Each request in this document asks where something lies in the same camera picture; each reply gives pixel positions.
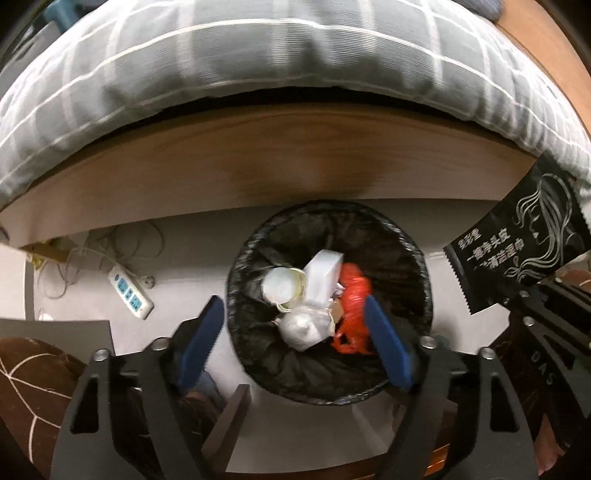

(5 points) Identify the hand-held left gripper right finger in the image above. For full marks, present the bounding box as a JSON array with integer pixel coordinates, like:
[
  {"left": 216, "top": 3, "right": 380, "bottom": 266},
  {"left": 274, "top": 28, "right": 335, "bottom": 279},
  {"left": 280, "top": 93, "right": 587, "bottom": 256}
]
[{"left": 364, "top": 295, "right": 539, "bottom": 480}]

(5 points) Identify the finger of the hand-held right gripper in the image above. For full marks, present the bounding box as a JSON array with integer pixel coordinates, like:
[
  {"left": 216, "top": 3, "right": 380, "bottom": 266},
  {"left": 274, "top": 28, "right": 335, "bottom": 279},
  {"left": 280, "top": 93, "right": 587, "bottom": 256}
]
[
  {"left": 510, "top": 290, "right": 591, "bottom": 365},
  {"left": 540, "top": 279, "right": 591, "bottom": 333}
]

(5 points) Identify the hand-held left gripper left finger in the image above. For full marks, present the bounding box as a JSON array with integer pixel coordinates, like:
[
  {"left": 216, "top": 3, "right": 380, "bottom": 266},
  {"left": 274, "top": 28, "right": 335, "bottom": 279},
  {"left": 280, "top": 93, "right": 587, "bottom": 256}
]
[{"left": 51, "top": 295, "right": 225, "bottom": 480}]

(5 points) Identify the red plastic bag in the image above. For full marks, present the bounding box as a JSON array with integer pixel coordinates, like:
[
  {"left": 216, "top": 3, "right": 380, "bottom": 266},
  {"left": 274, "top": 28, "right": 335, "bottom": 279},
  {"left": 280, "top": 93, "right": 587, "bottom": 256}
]
[{"left": 332, "top": 263, "right": 377, "bottom": 356}]

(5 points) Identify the black lined trash bin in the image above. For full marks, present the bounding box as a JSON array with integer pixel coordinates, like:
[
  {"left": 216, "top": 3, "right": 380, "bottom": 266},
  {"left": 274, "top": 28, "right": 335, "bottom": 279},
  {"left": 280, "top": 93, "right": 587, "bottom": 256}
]
[{"left": 226, "top": 200, "right": 432, "bottom": 407}]

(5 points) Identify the clear plastic bag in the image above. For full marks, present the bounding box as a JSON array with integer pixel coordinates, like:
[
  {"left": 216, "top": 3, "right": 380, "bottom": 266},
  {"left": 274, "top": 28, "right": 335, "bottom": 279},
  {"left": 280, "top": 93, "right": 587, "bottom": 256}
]
[{"left": 277, "top": 305, "right": 335, "bottom": 354}]

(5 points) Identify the black sachet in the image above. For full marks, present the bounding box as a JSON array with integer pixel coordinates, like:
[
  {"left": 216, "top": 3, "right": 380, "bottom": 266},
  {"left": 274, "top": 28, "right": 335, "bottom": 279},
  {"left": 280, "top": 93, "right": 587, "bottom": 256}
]
[{"left": 443, "top": 150, "right": 587, "bottom": 317}]

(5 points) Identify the small white box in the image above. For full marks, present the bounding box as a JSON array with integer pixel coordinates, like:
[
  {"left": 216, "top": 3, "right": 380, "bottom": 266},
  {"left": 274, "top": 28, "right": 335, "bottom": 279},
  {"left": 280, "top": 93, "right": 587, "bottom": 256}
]
[{"left": 302, "top": 249, "right": 345, "bottom": 308}]

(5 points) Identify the person's right hand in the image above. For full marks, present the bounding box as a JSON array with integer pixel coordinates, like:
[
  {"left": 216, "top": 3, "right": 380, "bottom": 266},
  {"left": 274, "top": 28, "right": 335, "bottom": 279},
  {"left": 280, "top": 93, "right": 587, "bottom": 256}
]
[{"left": 538, "top": 411, "right": 573, "bottom": 467}]

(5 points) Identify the white power strip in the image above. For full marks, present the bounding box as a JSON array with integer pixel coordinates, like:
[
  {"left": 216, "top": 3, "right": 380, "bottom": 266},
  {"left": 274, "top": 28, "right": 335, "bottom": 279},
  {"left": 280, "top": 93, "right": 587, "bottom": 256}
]
[{"left": 108, "top": 264, "right": 154, "bottom": 320}]

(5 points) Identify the dark wooden furniture leg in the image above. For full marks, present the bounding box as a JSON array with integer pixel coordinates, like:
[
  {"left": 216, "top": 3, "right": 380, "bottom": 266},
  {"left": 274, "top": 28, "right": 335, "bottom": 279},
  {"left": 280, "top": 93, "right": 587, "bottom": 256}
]
[{"left": 202, "top": 383, "right": 252, "bottom": 474}]

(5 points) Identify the grey board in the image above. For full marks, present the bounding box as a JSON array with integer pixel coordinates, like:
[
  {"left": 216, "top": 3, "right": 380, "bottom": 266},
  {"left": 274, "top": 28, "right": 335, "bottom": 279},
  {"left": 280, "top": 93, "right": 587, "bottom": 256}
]
[{"left": 0, "top": 318, "right": 115, "bottom": 358}]

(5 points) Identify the brown patterned rug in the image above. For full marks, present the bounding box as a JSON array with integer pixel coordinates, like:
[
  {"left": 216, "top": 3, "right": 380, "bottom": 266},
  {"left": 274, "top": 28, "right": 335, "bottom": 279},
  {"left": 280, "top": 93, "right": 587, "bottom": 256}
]
[{"left": 0, "top": 337, "right": 88, "bottom": 480}]

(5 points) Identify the wooden headboard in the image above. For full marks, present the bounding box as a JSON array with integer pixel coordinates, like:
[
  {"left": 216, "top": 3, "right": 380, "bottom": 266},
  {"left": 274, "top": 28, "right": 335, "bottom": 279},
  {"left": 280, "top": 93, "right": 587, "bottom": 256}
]
[{"left": 494, "top": 0, "right": 591, "bottom": 121}]

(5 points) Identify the white cable bundle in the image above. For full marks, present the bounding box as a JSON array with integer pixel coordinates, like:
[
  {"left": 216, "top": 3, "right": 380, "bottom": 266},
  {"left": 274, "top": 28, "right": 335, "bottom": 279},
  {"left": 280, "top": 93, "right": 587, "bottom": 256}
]
[{"left": 37, "top": 222, "right": 164, "bottom": 296}]

